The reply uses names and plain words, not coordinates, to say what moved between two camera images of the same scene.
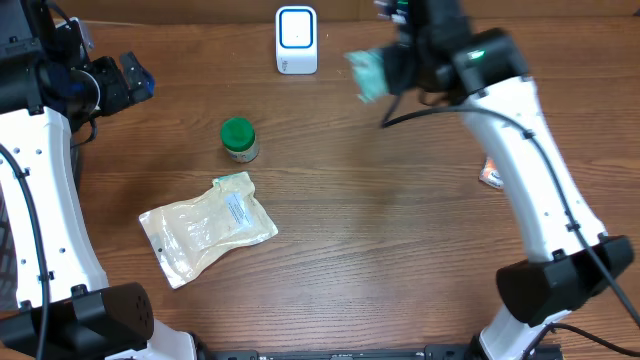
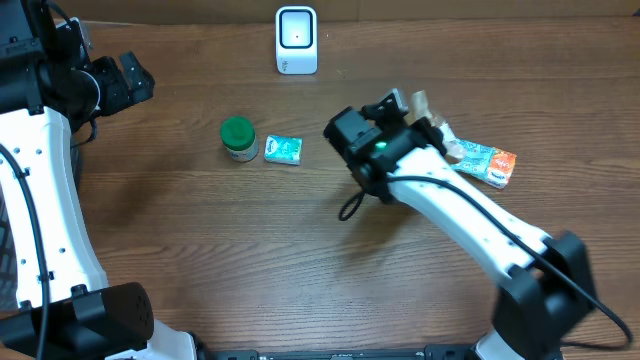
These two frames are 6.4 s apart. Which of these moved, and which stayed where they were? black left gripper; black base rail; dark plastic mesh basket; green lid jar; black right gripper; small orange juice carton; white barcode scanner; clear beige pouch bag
Moved: black right gripper; clear beige pouch bag
Stayed: white barcode scanner; small orange juice carton; black base rail; black left gripper; green lid jar; dark plastic mesh basket
